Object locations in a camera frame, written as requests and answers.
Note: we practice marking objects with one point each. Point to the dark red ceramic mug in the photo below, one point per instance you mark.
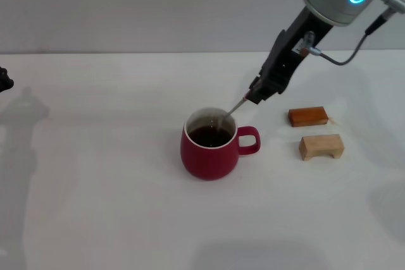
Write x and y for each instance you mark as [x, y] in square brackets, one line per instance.
[207, 162]

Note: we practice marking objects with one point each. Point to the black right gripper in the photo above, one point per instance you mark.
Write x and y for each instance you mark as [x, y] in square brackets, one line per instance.
[284, 58]

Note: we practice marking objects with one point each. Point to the light wooden arch block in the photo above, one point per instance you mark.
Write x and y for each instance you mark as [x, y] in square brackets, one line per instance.
[319, 143]

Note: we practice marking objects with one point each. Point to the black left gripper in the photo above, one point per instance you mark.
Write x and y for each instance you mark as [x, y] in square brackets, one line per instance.
[4, 80]

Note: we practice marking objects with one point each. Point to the dark coffee liquid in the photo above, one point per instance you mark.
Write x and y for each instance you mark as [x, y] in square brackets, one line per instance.
[209, 137]

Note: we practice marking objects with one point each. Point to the dark brown wooden block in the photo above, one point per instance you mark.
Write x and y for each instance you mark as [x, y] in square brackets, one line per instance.
[307, 116]

